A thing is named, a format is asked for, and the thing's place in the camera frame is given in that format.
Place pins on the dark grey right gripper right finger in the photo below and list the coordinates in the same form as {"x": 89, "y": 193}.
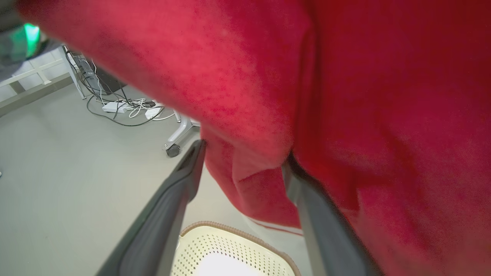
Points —
{"x": 326, "y": 230}

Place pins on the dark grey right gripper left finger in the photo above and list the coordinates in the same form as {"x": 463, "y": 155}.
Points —
{"x": 165, "y": 214}

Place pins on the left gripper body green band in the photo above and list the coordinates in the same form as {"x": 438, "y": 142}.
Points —
{"x": 19, "y": 44}

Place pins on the red cloth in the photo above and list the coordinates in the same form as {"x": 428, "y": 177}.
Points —
{"x": 383, "y": 115}

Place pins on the cream perforated laundry basket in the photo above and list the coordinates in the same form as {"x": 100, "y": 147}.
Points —
{"x": 230, "y": 245}

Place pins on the white desk leg with caster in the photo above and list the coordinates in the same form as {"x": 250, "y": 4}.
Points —
{"x": 180, "y": 132}

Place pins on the white power strip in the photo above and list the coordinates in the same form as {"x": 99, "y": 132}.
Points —
{"x": 114, "y": 107}
{"x": 153, "y": 112}

